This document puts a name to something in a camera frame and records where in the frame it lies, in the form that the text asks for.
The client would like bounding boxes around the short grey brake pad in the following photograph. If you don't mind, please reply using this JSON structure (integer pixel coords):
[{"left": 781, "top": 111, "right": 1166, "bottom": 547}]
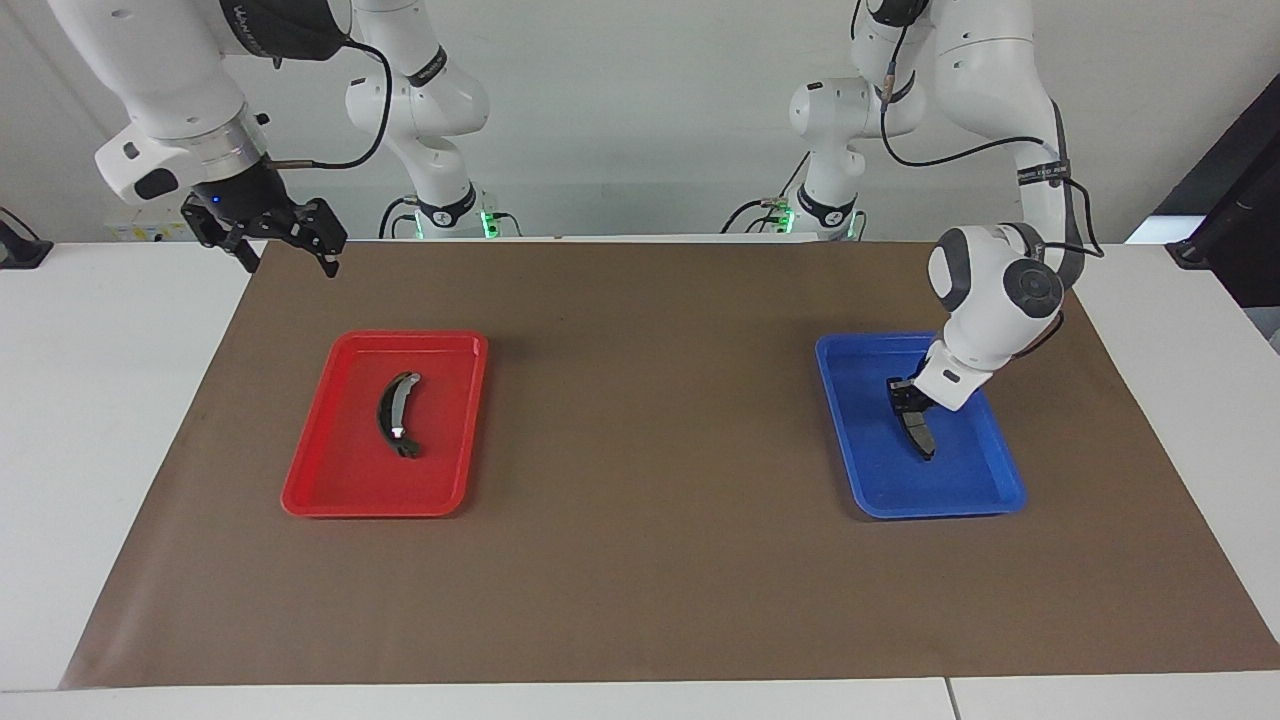
[{"left": 900, "top": 410, "right": 939, "bottom": 464}]

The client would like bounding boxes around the long curved dark brake pad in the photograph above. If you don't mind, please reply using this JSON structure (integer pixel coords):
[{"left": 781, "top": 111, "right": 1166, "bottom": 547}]
[{"left": 376, "top": 371, "right": 424, "bottom": 460}]

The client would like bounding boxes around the blue plastic tray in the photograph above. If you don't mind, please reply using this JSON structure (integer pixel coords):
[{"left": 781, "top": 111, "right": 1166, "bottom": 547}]
[{"left": 814, "top": 332, "right": 1028, "bottom": 520}]

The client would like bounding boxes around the red plastic tray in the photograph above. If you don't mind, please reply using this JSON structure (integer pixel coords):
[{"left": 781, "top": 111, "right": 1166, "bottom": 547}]
[{"left": 280, "top": 330, "right": 490, "bottom": 519}]

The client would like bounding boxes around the brown paper table mat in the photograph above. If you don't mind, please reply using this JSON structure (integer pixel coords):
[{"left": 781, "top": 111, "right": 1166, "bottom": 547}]
[{"left": 60, "top": 240, "right": 1280, "bottom": 691}]

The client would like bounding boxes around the black monitor stand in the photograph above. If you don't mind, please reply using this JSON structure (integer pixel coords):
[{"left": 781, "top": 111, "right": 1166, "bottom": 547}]
[{"left": 1150, "top": 75, "right": 1280, "bottom": 313}]

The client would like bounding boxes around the black right base cable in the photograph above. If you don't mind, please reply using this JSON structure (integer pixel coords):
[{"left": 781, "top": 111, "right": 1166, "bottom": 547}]
[{"left": 377, "top": 195, "right": 419, "bottom": 240}]

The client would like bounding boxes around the black base cable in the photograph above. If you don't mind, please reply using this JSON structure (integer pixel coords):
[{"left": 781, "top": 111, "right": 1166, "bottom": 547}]
[
  {"left": 377, "top": 195, "right": 419, "bottom": 240},
  {"left": 721, "top": 150, "right": 813, "bottom": 237}
]

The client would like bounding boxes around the white wall socket box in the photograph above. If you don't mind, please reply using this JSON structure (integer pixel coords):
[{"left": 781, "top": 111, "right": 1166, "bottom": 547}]
[{"left": 105, "top": 205, "right": 197, "bottom": 244}]

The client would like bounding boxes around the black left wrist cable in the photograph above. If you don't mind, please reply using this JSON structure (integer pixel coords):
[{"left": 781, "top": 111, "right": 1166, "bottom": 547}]
[{"left": 1012, "top": 312, "right": 1068, "bottom": 362}]

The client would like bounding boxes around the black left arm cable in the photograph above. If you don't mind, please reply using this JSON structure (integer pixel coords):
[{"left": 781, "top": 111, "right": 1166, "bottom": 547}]
[{"left": 878, "top": 20, "right": 1107, "bottom": 261}]

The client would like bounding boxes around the black left base cable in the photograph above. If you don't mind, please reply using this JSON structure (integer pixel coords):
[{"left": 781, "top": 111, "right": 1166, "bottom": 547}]
[{"left": 721, "top": 150, "right": 813, "bottom": 237}]

